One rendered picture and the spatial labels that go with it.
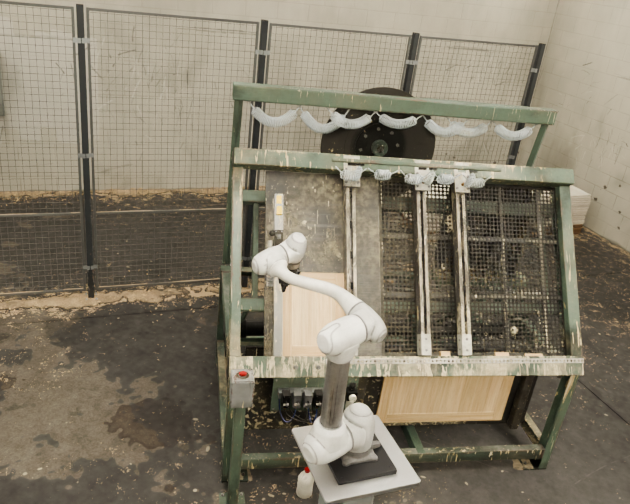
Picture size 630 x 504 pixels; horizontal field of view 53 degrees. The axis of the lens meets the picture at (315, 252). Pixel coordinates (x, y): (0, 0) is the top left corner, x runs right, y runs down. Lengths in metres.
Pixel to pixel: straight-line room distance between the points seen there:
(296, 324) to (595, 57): 6.83
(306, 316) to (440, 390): 1.11
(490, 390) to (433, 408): 0.40
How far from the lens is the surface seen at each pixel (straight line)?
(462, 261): 3.99
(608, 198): 9.23
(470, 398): 4.43
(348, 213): 3.79
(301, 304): 3.69
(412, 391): 4.23
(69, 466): 4.32
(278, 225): 3.72
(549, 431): 4.70
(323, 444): 2.99
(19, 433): 4.61
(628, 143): 9.04
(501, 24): 9.74
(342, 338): 2.63
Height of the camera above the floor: 2.98
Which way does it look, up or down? 25 degrees down
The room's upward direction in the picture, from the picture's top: 7 degrees clockwise
